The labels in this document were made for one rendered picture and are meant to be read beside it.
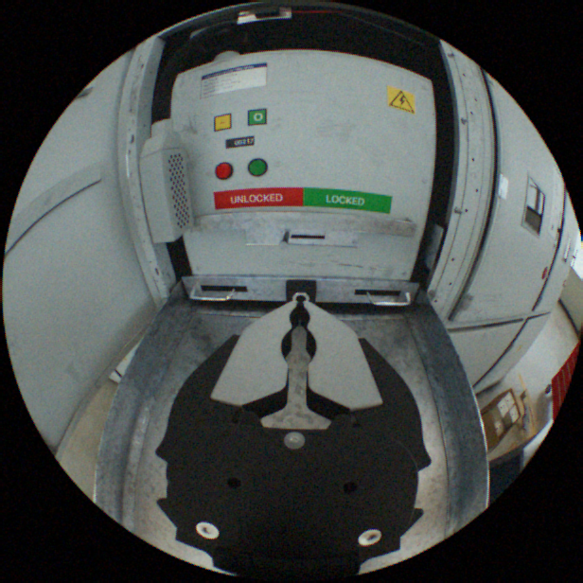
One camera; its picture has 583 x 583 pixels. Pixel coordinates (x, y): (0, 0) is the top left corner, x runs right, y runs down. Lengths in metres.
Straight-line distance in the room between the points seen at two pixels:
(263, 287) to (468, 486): 0.57
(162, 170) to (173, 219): 0.08
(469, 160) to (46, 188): 0.74
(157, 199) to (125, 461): 0.42
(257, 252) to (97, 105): 0.52
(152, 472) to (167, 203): 0.41
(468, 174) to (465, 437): 0.45
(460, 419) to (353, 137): 0.50
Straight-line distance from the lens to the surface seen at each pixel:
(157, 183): 0.32
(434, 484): 0.38
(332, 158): 0.36
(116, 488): 0.43
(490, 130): 0.53
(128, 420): 0.40
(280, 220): 0.34
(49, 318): 0.47
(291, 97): 0.38
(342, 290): 0.44
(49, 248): 0.44
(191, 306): 0.52
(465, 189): 0.44
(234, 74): 0.42
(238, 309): 0.48
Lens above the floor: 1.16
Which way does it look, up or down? 37 degrees down
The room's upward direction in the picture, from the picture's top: straight up
